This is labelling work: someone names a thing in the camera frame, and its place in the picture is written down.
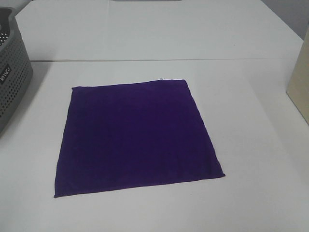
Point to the purple towel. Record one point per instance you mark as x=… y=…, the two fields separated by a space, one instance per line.
x=133 y=135

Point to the beige box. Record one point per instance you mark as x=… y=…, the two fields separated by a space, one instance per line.
x=298 y=86

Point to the grey perforated plastic basket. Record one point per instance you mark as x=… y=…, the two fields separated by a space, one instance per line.
x=16 y=71

